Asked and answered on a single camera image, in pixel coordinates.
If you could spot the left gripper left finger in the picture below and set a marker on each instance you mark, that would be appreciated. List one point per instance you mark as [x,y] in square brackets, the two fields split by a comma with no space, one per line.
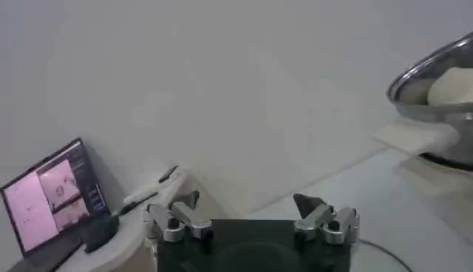
[184,218]

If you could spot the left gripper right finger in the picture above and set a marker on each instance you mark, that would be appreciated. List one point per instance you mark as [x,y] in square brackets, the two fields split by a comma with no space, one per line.
[321,220]

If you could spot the white steamed bun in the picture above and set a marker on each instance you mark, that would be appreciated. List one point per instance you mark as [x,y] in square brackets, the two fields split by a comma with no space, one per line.
[454,86]

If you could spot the round glass lid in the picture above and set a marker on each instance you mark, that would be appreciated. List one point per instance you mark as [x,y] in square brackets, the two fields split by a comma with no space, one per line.
[388,253]

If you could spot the black computer mouse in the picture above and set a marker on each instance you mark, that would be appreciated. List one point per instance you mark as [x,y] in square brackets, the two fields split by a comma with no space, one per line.
[99,233]

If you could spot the open laptop with lit screen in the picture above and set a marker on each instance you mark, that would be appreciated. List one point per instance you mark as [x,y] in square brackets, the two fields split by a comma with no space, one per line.
[40,207]

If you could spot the perforated steel steamer basket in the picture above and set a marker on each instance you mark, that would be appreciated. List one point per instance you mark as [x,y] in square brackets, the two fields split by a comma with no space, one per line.
[417,79]

